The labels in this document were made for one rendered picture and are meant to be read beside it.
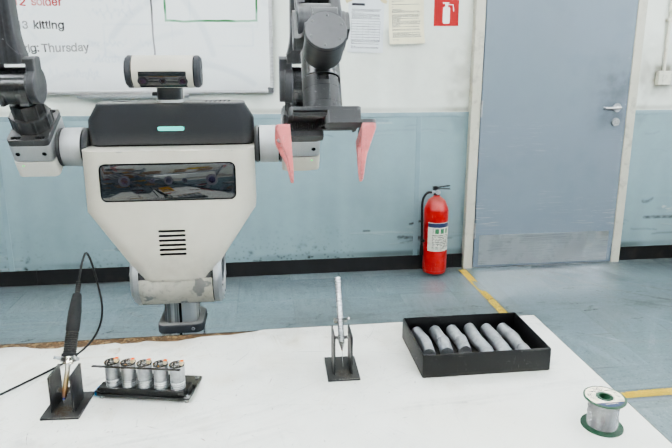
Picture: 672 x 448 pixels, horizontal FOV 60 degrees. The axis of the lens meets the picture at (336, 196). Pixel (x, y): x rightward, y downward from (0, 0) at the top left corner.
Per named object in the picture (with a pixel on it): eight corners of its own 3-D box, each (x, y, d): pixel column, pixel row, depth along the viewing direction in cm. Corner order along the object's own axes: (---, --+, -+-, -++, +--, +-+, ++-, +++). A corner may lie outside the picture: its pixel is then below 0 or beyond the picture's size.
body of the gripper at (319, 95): (362, 117, 82) (358, 70, 84) (289, 118, 81) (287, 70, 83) (355, 135, 88) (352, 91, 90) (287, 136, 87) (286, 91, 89)
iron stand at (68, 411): (91, 420, 98) (98, 360, 102) (73, 418, 90) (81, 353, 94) (54, 421, 98) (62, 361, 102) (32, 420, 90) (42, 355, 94)
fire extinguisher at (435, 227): (419, 267, 375) (422, 183, 363) (442, 266, 377) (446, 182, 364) (425, 275, 360) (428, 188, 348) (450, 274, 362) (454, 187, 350)
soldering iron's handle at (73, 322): (79, 357, 98) (88, 282, 103) (74, 355, 96) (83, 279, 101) (64, 357, 98) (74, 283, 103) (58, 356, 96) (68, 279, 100)
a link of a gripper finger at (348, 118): (381, 172, 80) (375, 109, 83) (328, 173, 79) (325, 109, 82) (372, 187, 86) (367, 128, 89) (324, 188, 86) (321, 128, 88)
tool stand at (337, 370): (356, 383, 110) (352, 324, 114) (362, 378, 101) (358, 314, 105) (325, 385, 110) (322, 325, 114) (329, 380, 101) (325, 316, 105)
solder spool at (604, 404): (578, 431, 90) (581, 400, 89) (581, 409, 95) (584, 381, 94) (623, 442, 87) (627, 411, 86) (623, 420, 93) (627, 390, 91)
